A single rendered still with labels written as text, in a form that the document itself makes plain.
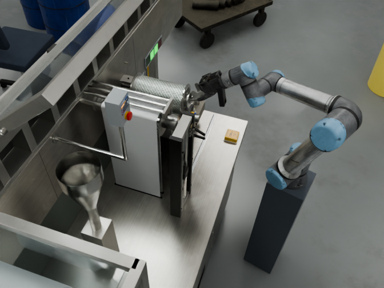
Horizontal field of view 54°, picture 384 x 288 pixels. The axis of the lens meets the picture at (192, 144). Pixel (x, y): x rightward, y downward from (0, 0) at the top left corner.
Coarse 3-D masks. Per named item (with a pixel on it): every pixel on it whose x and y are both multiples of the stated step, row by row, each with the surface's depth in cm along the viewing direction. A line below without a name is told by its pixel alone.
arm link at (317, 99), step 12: (276, 72) 171; (276, 84) 167; (288, 84) 163; (300, 84) 162; (288, 96) 165; (300, 96) 159; (312, 96) 156; (324, 96) 153; (336, 96) 151; (324, 108) 153; (360, 120) 142
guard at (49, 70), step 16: (112, 0) 140; (96, 16) 133; (80, 32) 128; (64, 48) 122; (80, 48) 93; (48, 64) 118; (64, 64) 90; (32, 80) 113; (48, 80) 88; (16, 96) 109; (32, 96) 85; (0, 112) 105
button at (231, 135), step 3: (228, 129) 216; (228, 132) 215; (231, 132) 215; (234, 132) 215; (237, 132) 215; (225, 135) 213; (228, 135) 213; (231, 135) 213; (234, 135) 213; (237, 135) 213; (225, 138) 213; (228, 138) 212; (231, 138) 212; (234, 138) 212; (237, 138) 213; (231, 141) 213; (234, 141) 212
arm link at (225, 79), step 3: (225, 72) 167; (228, 72) 165; (222, 75) 167; (225, 75) 166; (228, 75) 165; (222, 78) 167; (225, 78) 166; (228, 78) 165; (222, 81) 167; (225, 81) 166; (228, 81) 166; (225, 84) 167; (228, 84) 166; (231, 84) 166; (228, 87) 169
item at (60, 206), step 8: (104, 136) 186; (96, 144) 179; (104, 144) 188; (104, 160) 193; (104, 168) 196; (64, 200) 163; (72, 200) 170; (56, 208) 158; (64, 208) 165; (72, 208) 172; (80, 208) 181; (48, 216) 153; (56, 216) 160; (64, 216) 167; (72, 216) 175; (48, 224) 155; (56, 224) 162; (64, 224) 169; (64, 232) 171
